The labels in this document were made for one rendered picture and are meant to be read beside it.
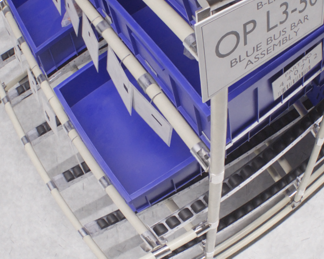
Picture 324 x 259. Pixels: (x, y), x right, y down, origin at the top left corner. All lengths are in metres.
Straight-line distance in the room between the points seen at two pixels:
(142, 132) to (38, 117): 0.99
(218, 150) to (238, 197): 1.23
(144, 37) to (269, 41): 0.34
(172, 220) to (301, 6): 0.84
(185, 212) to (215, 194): 0.23
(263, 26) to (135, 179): 0.84
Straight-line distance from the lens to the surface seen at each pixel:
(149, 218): 2.47
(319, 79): 1.81
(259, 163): 1.74
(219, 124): 1.18
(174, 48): 1.50
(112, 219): 2.00
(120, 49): 1.53
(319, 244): 2.46
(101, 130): 1.80
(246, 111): 1.34
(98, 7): 1.58
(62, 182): 2.10
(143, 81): 1.48
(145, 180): 1.73
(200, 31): 0.89
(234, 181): 1.72
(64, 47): 1.88
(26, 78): 2.68
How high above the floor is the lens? 2.34
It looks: 63 degrees down
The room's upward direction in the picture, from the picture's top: 7 degrees counter-clockwise
